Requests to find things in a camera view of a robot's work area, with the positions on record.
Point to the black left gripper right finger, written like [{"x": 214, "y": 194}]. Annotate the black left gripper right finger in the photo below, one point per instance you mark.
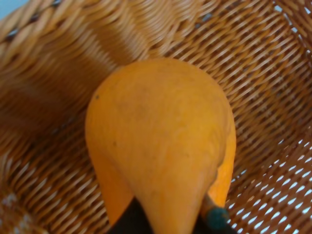
[{"x": 214, "y": 217}]

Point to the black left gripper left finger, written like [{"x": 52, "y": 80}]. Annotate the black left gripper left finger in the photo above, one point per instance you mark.
[{"x": 133, "y": 220}]

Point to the orange fruit with stem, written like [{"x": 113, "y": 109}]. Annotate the orange fruit with stem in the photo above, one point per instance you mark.
[{"x": 161, "y": 131}]

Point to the orange woven wicker basket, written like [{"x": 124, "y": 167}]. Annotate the orange woven wicker basket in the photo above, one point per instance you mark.
[{"x": 54, "y": 53}]

